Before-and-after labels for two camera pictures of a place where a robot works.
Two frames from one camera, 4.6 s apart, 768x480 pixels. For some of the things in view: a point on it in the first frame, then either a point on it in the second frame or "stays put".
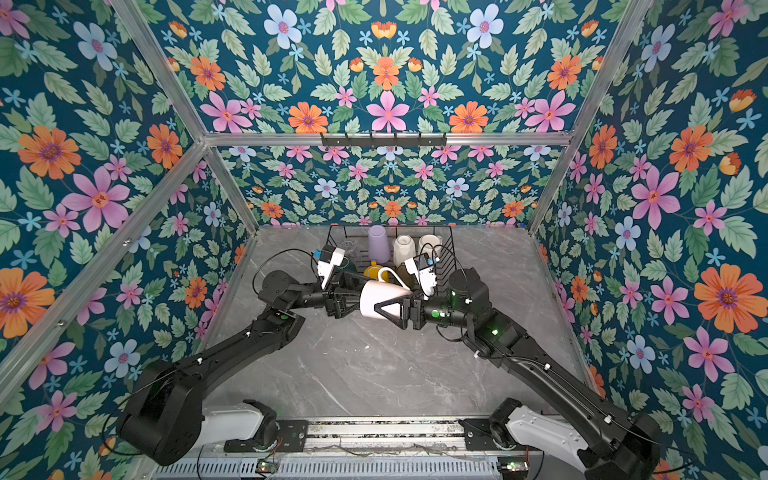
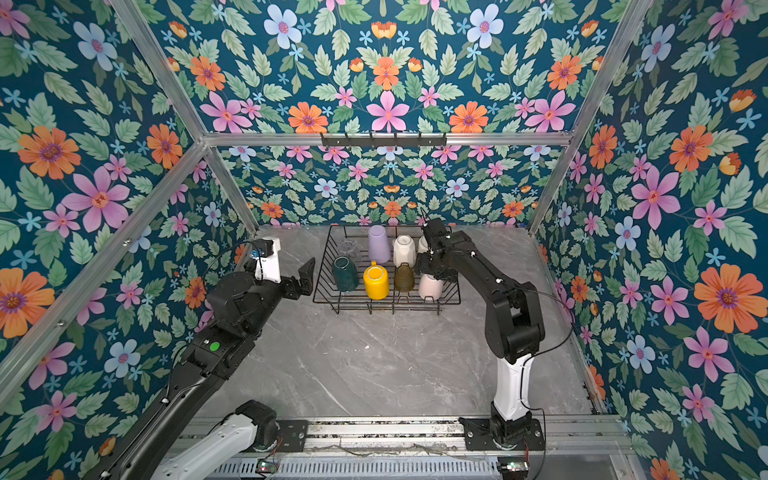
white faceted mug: [404, 249] stays put
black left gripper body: [335, 294] to [285, 287]
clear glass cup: [349, 247] stays put
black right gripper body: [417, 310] to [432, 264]
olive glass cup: [410, 279] stays put
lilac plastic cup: [378, 246] stays put
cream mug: [375, 292] to [430, 287]
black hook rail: [383, 141] stays put
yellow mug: [372, 272] stays put
